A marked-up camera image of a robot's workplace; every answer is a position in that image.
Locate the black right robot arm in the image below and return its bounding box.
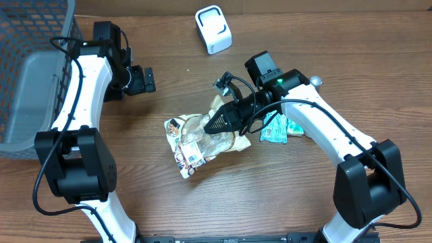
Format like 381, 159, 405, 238
204, 51, 407, 242

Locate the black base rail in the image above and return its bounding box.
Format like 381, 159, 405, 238
80, 231, 381, 243

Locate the dark grey plastic basket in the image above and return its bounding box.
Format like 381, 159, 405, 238
1, 0, 82, 159

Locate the white barcode scanner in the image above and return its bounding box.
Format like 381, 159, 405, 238
194, 5, 232, 55

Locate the beige Pantree snack pouch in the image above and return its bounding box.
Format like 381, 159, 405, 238
164, 95, 250, 179

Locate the teal snack packet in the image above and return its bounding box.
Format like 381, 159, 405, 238
260, 111, 288, 144

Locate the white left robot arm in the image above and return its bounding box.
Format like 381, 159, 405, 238
32, 21, 156, 242

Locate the small teal tissue pack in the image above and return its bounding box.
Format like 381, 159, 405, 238
287, 119, 304, 136

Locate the yellow liquid bottle silver cap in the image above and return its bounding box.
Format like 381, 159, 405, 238
310, 76, 323, 88

